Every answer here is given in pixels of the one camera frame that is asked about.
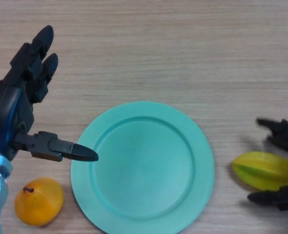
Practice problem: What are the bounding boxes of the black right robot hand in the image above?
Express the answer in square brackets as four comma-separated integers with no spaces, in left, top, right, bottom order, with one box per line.
[247,117,288,212]

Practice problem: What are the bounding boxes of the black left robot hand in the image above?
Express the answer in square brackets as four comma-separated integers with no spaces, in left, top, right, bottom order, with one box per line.
[0,24,99,162]

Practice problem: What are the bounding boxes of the yellow starfruit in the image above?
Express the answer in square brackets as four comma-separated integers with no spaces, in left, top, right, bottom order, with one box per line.
[231,151,288,192]

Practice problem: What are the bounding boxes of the green round plate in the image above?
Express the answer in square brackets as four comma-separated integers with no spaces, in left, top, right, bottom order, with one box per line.
[70,101,215,234]

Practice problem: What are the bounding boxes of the orange pear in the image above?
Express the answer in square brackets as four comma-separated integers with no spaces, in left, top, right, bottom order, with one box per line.
[14,177,64,228]

